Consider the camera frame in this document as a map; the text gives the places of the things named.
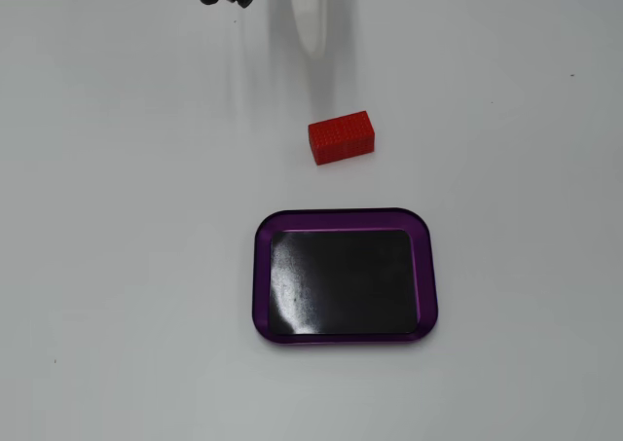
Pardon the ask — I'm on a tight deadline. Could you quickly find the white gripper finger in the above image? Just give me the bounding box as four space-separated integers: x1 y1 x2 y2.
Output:
283 0 338 63

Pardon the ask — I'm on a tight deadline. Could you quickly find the red studded block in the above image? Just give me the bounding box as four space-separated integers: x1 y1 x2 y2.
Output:
307 109 377 166

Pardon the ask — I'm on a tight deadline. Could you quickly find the black tray liner mat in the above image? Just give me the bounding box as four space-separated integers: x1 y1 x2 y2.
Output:
269 228 421 338

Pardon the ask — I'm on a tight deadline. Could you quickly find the purple metal tray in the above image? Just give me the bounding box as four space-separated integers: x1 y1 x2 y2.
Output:
251 206 440 348

